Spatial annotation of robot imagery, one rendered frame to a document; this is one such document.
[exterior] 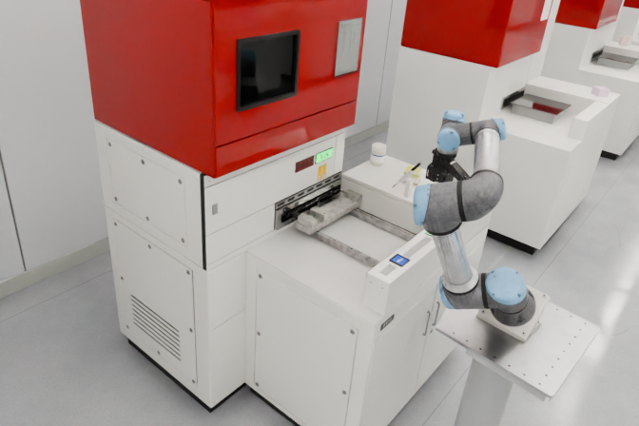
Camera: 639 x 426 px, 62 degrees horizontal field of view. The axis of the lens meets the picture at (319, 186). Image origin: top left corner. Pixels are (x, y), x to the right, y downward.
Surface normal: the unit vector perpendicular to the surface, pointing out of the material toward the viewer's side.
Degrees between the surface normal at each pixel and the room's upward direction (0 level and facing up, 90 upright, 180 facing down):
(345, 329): 90
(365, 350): 90
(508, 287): 37
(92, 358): 0
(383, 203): 90
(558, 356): 0
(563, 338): 0
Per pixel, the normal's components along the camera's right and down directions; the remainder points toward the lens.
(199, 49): -0.63, 0.31
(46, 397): 0.07, -0.89
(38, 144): 0.77, 0.34
